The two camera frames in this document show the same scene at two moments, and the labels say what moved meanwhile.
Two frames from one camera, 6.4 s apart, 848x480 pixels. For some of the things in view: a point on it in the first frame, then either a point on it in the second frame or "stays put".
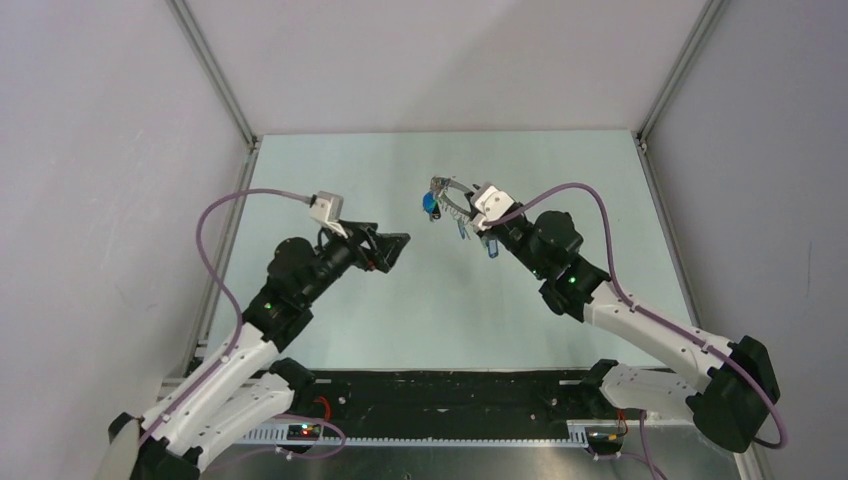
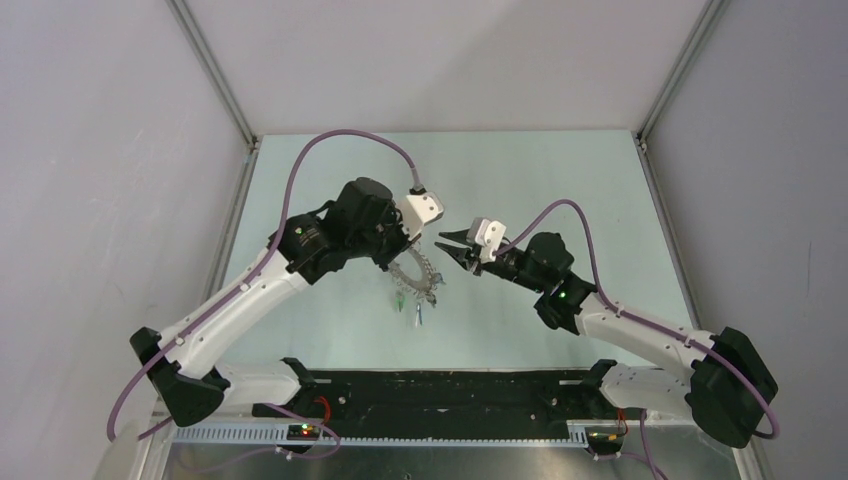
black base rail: (521, 400) stays put
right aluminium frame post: (701, 28) stays put
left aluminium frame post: (202, 49) stays put
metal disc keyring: (439, 185) → (430, 279)
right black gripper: (487, 234) → (467, 258)
